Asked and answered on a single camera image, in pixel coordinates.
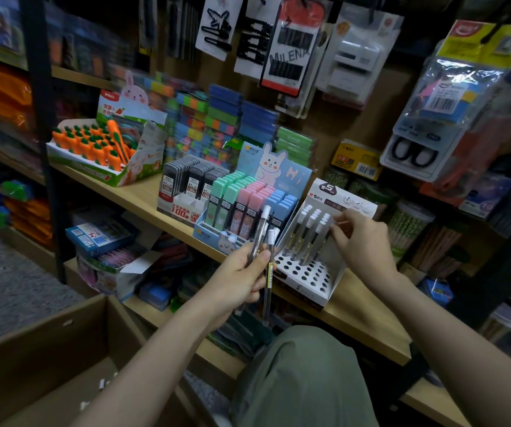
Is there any person's left hand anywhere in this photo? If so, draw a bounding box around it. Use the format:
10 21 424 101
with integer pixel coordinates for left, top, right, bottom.
195 244 272 329

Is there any person's right hand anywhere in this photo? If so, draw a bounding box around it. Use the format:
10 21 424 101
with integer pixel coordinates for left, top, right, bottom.
329 209 399 294

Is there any clear white-capped pen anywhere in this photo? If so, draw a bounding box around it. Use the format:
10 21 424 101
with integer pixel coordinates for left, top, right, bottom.
235 205 272 317
262 227 281 328

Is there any person's right forearm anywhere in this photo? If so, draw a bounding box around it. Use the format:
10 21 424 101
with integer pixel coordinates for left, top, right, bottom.
371 271 511 427

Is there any person's left forearm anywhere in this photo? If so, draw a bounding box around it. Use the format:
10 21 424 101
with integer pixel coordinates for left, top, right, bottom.
71 286 221 427

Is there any bunch of standing gel pens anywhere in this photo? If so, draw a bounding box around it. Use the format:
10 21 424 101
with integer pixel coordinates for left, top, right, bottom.
282 204 335 265

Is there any white perforated pen display box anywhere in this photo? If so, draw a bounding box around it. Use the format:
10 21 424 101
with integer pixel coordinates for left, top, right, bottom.
273 178 379 308

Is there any row of pastel lead cases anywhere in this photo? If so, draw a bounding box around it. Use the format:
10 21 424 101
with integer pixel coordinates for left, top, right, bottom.
204 171 299 241

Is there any green patterned pencil tube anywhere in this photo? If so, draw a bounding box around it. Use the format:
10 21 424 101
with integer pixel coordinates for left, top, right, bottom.
388 199 437 259

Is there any wooden shelf board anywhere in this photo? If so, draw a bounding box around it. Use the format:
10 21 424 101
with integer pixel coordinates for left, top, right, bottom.
63 258 472 427
49 162 413 367

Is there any yellow small box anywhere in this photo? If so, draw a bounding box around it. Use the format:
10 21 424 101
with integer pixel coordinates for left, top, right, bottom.
330 139 383 181

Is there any white red lead display box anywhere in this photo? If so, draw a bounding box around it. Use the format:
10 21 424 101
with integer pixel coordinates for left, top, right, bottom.
157 155 230 227

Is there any blue bunny lead display box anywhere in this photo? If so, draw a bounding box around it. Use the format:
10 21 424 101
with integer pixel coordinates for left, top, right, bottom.
192 141 314 256

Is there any bundle of wooden pencils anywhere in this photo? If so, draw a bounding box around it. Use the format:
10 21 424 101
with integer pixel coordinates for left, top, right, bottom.
410 226 462 273

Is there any wooden lower shelf board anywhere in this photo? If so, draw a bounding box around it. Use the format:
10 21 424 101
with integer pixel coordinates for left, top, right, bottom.
63 258 472 427

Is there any stack of green packets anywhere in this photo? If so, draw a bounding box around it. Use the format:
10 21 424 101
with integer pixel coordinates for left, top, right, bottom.
275 126 317 168

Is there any row of black lead cases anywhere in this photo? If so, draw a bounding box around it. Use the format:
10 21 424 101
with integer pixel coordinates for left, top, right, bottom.
161 156 229 201

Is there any small blue box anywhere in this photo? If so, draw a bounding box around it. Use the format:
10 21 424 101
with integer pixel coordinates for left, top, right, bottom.
419 277 455 307

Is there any person's green trouser leg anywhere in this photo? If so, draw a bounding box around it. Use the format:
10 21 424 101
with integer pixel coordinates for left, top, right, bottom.
230 325 379 427

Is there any open white carton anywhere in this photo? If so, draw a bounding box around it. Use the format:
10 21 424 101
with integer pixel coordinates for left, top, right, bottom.
76 250 163 302

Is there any stack of blue packets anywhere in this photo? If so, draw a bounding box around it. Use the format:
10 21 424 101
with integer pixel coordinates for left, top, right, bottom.
238 100 281 148

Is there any carrot pen display box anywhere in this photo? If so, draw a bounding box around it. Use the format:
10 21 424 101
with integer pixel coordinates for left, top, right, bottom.
46 71 170 188

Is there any stack of multicoloured eraser packets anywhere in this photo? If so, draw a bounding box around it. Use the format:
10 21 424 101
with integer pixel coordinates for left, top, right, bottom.
143 72 243 170

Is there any blue white box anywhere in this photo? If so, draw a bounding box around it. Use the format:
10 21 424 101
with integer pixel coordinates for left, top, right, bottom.
65 219 134 259

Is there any hanging white stamp packet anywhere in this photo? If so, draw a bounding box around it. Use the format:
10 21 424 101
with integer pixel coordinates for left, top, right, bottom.
315 3 404 110

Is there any yellow-header sticky note bag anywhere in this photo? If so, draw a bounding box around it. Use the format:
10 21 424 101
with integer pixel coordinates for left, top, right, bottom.
392 19 511 130

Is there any red black bobby pin card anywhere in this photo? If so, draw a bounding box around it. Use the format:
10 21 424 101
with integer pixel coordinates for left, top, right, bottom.
259 0 327 98

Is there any group of orange carrot pens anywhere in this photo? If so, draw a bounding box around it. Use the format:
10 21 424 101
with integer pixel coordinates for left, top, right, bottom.
52 119 139 172

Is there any white card of black hair grips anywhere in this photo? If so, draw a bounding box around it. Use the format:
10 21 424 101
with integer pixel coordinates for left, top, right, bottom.
233 0 284 81

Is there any brown cardboard box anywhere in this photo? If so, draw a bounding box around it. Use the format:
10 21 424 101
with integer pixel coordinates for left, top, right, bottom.
0 294 221 427

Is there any white card of black hair clips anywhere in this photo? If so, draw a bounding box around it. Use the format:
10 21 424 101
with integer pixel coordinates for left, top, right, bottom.
195 0 244 62

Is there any black metal shelf upright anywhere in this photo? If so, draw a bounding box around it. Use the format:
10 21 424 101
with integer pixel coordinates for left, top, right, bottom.
18 0 67 284

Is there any black-handled scissors packet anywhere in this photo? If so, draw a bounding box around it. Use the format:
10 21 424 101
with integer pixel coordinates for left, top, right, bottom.
379 123 466 183

